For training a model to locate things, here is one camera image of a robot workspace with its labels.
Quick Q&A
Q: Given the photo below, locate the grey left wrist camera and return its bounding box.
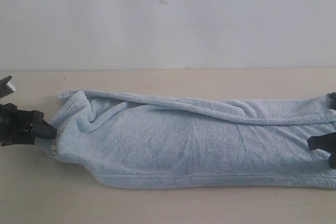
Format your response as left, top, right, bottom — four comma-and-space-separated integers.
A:
0, 75, 16, 99

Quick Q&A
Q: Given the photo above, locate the light blue fleece towel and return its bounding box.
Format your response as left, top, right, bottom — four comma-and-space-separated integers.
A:
49, 91, 335, 189

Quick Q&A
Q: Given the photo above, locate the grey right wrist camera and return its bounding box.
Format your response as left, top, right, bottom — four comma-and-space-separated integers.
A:
325, 92, 336, 110

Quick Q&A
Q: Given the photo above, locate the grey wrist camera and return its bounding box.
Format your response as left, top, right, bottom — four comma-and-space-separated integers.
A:
0, 75, 16, 99
325, 92, 336, 110

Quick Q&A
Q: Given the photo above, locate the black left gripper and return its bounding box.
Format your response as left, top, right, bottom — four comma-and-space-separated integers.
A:
1, 103, 57, 147

